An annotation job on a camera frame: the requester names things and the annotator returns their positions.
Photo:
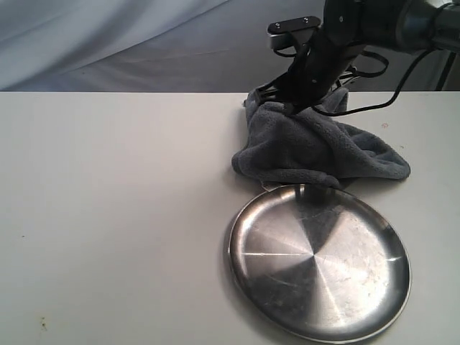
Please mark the round stainless steel plate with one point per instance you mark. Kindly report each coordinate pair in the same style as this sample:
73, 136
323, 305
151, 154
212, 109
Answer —
320, 263

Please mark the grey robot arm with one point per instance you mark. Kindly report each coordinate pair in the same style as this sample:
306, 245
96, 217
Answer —
402, 26

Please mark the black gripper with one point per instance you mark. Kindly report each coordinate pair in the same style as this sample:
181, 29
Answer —
319, 62

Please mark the grey backdrop sheet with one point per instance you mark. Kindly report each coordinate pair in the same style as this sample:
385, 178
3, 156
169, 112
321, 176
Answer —
142, 46

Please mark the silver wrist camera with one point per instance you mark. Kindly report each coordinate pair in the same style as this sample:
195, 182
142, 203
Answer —
292, 32

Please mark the grey fleece cloth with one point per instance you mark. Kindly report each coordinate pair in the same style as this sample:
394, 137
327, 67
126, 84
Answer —
311, 148

